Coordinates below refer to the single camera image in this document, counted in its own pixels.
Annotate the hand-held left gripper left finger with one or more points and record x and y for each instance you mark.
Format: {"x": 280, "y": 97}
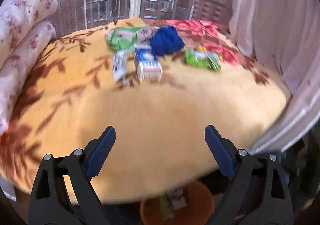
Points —
{"x": 101, "y": 150}

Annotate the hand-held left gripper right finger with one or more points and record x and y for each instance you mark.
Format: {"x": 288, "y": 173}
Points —
{"x": 220, "y": 150}

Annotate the orange plastic bin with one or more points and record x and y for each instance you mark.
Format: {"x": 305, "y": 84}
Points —
{"x": 200, "y": 205}

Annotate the yellow floral plush blanket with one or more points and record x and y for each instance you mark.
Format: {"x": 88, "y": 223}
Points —
{"x": 162, "y": 115}

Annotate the torn silver wrapper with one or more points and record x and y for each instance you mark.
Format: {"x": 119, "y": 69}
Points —
{"x": 119, "y": 65}

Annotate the green snack packet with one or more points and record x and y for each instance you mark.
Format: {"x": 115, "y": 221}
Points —
{"x": 200, "y": 60}

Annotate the small blue and white box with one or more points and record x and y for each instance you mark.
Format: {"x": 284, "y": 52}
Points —
{"x": 147, "y": 65}

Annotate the white panel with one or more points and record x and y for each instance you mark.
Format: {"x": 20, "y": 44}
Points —
{"x": 7, "y": 190}

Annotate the green plastic bag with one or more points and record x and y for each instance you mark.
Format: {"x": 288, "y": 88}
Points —
{"x": 122, "y": 38}

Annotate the blue cloth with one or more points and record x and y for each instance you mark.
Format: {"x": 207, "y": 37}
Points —
{"x": 167, "y": 41}

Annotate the crumpled grey wrapper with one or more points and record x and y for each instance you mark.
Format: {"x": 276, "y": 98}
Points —
{"x": 147, "y": 32}

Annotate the sheer white curtain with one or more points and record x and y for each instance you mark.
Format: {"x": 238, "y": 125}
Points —
{"x": 275, "y": 27}

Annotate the folded floral quilt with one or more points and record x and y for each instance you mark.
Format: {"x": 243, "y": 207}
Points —
{"x": 20, "y": 40}

